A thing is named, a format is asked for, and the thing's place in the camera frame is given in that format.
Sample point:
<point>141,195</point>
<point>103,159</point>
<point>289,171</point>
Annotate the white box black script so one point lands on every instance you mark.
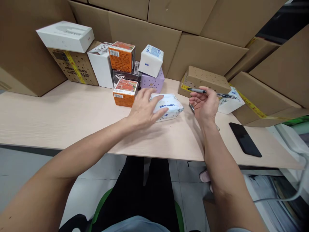
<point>100,67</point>

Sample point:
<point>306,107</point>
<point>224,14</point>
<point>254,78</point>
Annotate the person's foot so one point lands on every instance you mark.
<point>205,176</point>

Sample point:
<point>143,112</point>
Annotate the person's right hand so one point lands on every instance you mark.
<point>207,106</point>

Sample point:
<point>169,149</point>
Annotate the person's legs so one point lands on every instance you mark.
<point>137,193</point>

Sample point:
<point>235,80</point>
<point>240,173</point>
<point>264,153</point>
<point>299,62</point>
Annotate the stack of brown cartons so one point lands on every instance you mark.
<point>205,31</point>

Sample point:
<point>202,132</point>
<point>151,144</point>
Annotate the flat brown dotted box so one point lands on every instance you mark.
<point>205,77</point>

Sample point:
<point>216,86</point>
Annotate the black smartphone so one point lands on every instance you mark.
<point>245,139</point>

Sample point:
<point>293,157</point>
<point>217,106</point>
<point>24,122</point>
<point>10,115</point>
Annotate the flat white box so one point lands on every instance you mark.
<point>65,36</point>

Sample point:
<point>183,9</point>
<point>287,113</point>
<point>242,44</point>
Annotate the black box white print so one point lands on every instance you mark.
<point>124,77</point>

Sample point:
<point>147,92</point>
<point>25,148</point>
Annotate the person's body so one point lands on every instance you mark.
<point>135,224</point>

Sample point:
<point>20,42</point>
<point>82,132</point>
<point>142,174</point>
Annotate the white machine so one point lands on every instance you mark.
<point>293,142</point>

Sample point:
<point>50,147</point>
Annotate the purple dotted box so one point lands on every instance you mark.
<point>154,81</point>

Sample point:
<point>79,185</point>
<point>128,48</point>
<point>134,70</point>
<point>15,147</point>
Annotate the white floral tissue pack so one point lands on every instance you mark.
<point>172,106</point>

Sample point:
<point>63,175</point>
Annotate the stack of papers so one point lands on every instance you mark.
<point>268,203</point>

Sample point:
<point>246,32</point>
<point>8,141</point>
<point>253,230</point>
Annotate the tall orange picture box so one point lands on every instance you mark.
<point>120,56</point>

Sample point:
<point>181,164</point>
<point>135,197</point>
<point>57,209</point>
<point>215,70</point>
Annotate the white floral box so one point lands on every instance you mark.
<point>230,105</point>

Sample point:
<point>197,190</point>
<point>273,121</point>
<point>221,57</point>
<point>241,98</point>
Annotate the brown dotted carton yellow tape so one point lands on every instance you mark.
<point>72,66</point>

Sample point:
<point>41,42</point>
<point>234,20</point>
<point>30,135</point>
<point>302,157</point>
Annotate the person's left hand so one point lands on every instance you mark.
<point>142,111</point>

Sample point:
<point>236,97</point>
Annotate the small orange picture box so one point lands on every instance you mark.
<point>123,93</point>

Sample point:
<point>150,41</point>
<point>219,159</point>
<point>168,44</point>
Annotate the white tissue pack blue label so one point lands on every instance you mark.
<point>150,60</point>

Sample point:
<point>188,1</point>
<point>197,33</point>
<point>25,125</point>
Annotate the plain carton yellow tape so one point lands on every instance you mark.
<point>263,96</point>

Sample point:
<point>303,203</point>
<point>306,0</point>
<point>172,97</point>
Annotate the grey and black pen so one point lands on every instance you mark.
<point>196,90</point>

